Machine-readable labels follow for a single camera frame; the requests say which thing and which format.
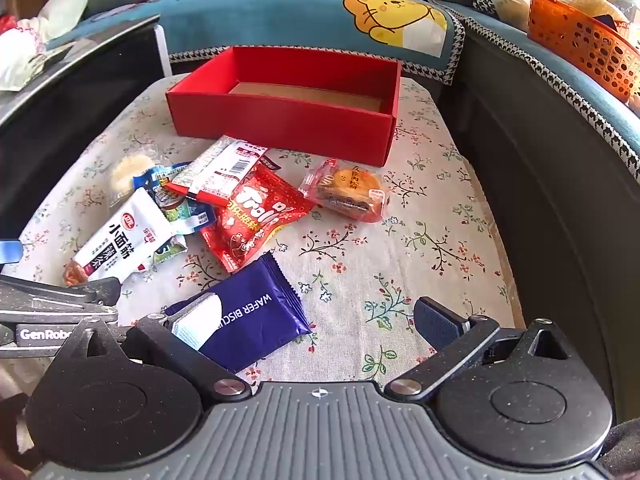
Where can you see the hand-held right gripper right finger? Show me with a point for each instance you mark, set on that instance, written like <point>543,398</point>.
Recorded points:
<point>440,322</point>

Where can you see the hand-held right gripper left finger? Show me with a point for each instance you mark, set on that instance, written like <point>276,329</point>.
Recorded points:
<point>180,355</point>

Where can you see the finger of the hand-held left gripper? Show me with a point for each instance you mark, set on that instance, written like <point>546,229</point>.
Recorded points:
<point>7,252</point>
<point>50,297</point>

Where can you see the white black-lettered snack packet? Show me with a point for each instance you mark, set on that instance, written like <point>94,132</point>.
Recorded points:
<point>120,240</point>

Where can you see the purple wafer biscuit packet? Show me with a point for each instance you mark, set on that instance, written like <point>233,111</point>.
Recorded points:
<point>260,310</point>

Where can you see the clear round white cake packet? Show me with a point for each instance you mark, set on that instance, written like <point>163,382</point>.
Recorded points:
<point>130,175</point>

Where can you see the red gummy candy packet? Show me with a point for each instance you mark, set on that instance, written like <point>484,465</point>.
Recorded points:
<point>250,220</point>

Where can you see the blue snack packet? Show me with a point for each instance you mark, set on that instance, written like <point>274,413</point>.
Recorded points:
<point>152,182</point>

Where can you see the clear brown cake packet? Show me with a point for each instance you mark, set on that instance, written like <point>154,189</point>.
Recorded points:
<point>350,190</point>

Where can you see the red white stick packet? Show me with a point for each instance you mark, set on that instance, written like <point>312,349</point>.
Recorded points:
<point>215,170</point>

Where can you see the red cardboard box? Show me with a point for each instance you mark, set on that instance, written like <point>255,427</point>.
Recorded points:
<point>280,120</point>

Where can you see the black glossy table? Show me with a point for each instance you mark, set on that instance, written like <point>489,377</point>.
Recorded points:
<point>75,125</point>

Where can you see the crumpled white plastic bag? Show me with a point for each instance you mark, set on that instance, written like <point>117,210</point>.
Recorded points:
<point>25,60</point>

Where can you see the red plastic bag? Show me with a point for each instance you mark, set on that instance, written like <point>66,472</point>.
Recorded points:
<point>7,24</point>

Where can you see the pale white cloth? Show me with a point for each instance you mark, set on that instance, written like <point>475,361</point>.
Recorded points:
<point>65,5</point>

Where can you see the teal houndstooth-trim sofa cover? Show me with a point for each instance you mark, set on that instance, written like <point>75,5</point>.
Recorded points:
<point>540,80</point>

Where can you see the orange plastic basket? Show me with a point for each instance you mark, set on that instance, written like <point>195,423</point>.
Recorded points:
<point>585,45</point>

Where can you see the teal lion-print sofa cover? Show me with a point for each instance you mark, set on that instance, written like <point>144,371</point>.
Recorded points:
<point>280,20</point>

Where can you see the tan round object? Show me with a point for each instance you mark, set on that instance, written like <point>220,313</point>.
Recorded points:
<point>597,12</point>

